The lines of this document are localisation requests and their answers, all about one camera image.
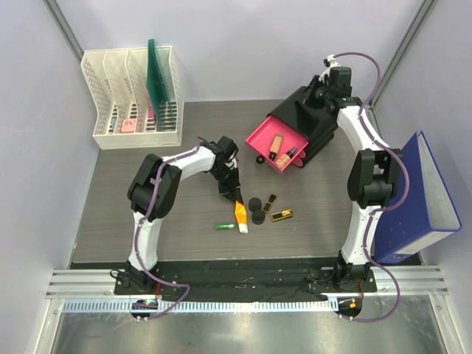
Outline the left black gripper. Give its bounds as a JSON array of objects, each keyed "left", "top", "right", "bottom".
[{"left": 210, "top": 165, "right": 243, "bottom": 206}]

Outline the orange white cream tube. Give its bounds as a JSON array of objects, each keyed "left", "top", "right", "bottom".
[{"left": 235, "top": 201, "right": 249, "bottom": 234}]

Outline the black round jar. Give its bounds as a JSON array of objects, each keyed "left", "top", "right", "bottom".
[
  {"left": 248, "top": 198, "right": 262, "bottom": 212},
  {"left": 251, "top": 209, "right": 266, "bottom": 225}
]

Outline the black pink drawer organizer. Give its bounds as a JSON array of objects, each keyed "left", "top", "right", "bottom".
[{"left": 267, "top": 86, "right": 339, "bottom": 165}]

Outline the round foundation bottle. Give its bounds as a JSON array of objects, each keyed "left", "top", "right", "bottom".
[{"left": 275, "top": 147, "right": 297, "bottom": 170}]

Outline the pink drawer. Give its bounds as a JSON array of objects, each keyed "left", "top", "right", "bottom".
[
  {"left": 246, "top": 115, "right": 308, "bottom": 173},
  {"left": 293, "top": 150, "right": 306, "bottom": 168}
]

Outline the beige foundation tube black cap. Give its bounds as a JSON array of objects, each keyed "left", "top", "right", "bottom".
[{"left": 268, "top": 133, "right": 284, "bottom": 161}]

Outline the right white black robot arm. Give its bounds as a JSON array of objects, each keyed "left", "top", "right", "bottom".
[{"left": 302, "top": 61, "right": 402, "bottom": 291}]

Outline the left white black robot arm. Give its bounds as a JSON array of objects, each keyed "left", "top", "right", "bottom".
[{"left": 125, "top": 136, "right": 249, "bottom": 294}]

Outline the green lip balm tube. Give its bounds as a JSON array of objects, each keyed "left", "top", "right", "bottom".
[{"left": 214, "top": 223, "right": 235, "bottom": 231}]

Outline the black gold upright lipstick case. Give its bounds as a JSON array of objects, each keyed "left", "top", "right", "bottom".
[{"left": 262, "top": 194, "right": 277, "bottom": 214}]

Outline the gold lipstick lying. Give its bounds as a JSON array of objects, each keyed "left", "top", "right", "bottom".
[{"left": 271, "top": 209, "right": 294, "bottom": 222}]

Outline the pink item in organizer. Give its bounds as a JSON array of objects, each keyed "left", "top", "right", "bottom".
[{"left": 147, "top": 97, "right": 155, "bottom": 119}]

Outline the pink eraser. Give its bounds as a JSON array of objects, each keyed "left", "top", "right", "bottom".
[{"left": 120, "top": 119, "right": 136, "bottom": 133}]

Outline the green board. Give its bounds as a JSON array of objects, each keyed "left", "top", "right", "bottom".
[{"left": 147, "top": 38, "right": 170, "bottom": 128}]

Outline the white mesh file organizer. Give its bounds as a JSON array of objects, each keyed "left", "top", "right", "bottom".
[{"left": 80, "top": 46, "right": 184, "bottom": 150}]

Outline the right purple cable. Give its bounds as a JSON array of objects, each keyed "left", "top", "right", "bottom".
[{"left": 330, "top": 51, "right": 410, "bottom": 324}]

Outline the purple cable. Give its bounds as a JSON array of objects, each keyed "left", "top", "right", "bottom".
[
  {"left": 330, "top": 51, "right": 410, "bottom": 324},
  {"left": 69, "top": 136, "right": 218, "bottom": 339}
]

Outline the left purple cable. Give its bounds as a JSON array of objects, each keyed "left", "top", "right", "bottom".
[{"left": 69, "top": 136, "right": 218, "bottom": 339}]

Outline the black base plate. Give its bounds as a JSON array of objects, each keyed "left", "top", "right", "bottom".
[{"left": 110, "top": 257, "right": 377, "bottom": 302}]

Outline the blue ring binder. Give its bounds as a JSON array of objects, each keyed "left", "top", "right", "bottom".
[{"left": 374, "top": 132, "right": 462, "bottom": 264}]

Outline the aluminium rail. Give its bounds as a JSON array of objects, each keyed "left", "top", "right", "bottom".
[{"left": 46, "top": 265, "right": 448, "bottom": 313}]

